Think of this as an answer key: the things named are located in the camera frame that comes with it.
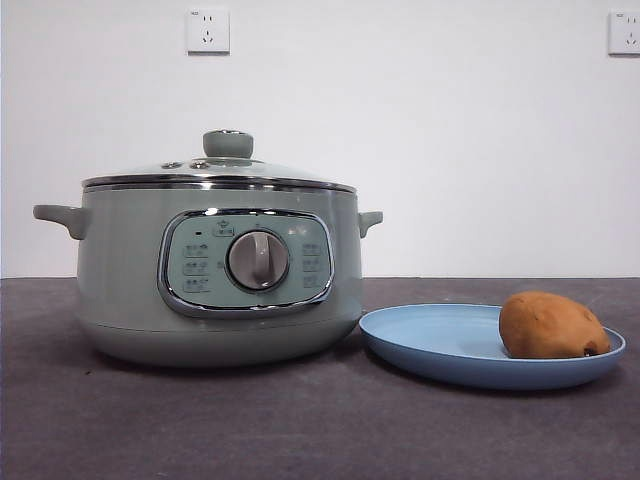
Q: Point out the white wall socket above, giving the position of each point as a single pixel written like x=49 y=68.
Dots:
x=626 y=34
x=209 y=31

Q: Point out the blue round plate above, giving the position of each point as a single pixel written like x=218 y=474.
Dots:
x=440 y=345

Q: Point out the pale green electric steamer pot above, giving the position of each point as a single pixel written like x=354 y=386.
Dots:
x=125 y=280

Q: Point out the brown potato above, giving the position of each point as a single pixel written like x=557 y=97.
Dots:
x=545 y=325

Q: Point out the glass lid with green knob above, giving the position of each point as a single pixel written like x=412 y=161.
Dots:
x=227 y=144

